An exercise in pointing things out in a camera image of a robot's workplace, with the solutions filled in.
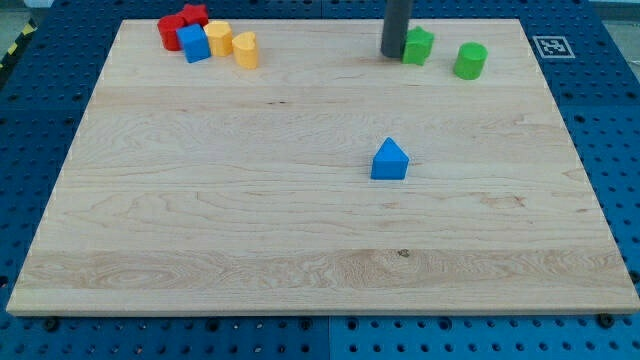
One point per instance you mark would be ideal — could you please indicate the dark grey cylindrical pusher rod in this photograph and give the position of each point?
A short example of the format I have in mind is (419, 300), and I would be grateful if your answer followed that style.
(395, 26)

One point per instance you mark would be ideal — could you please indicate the yellow hexagon block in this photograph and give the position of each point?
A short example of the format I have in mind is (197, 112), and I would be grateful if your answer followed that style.
(219, 35)

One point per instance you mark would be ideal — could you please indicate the yellow heart block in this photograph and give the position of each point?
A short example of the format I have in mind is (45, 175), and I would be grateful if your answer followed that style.
(246, 50)

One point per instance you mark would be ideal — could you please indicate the red star block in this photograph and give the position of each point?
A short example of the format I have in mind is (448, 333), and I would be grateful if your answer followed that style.
(195, 14)

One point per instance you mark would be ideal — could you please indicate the red cylinder block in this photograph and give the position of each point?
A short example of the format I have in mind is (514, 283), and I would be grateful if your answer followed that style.
(167, 27)

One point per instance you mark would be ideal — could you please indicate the blue triangle block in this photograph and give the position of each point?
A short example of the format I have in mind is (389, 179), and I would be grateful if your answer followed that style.
(390, 162)

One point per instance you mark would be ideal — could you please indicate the white fiducial marker tag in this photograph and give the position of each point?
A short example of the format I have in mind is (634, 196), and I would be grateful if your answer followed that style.
(553, 47)

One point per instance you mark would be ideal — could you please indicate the green star block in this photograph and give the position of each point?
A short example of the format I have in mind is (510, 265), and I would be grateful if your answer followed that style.
(418, 46)

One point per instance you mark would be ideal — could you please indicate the blue cube block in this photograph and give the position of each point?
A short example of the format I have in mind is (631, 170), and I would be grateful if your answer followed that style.
(194, 43)

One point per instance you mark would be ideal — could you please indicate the light wooden board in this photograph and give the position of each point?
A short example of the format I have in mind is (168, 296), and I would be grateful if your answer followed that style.
(206, 189)

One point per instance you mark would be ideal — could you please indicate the green cylinder block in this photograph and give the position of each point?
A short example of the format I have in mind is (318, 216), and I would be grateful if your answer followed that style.
(470, 60)

